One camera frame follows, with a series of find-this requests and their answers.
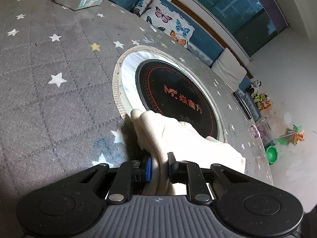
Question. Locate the colourful pinwheel toy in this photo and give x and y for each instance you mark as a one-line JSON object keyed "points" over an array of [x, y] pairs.
{"points": [[294, 135]]}

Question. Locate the green plastic bowl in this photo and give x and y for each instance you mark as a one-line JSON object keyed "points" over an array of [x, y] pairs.
{"points": [[271, 154]]}

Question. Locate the yellow vest plush bear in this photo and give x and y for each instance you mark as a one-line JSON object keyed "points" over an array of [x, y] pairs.
{"points": [[259, 97]]}

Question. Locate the grey beige cushion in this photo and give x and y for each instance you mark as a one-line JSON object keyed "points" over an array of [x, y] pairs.
{"points": [[227, 67]]}

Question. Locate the black remote control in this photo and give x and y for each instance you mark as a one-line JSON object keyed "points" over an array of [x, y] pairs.
{"points": [[243, 106]]}

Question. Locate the grey star tablecloth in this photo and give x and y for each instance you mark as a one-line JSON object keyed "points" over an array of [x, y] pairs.
{"points": [[58, 114]]}

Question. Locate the butterfly print pillow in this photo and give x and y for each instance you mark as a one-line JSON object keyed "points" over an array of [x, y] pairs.
{"points": [[170, 22]]}

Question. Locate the panda plush toy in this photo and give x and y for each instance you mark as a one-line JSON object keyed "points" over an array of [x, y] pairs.
{"points": [[254, 87]]}

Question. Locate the dark window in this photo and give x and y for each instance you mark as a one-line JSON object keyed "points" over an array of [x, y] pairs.
{"points": [[253, 23]]}

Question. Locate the pink crumpled object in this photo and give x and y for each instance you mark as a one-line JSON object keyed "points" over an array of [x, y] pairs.
{"points": [[253, 132]]}

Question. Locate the small butterfly pillow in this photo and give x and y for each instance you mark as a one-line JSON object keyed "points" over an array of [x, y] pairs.
{"points": [[141, 7]]}

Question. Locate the round induction cooktop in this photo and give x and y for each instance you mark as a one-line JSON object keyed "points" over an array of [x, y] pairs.
{"points": [[146, 78]]}

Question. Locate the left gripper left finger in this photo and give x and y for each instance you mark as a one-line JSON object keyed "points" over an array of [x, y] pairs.
{"points": [[129, 179]]}

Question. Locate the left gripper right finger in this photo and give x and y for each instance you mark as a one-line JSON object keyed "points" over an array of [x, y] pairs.
{"points": [[190, 174]]}

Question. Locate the clear plastic storage box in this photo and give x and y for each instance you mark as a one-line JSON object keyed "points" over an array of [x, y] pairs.
{"points": [[265, 131]]}

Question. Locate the cream fleece garment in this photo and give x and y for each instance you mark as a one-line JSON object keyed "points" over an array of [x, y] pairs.
{"points": [[160, 135]]}

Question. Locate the orange plush toy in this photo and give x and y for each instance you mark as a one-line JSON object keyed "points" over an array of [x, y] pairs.
{"points": [[263, 105]]}

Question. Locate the blue sofa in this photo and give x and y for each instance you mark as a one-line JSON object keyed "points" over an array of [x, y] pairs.
{"points": [[201, 43]]}

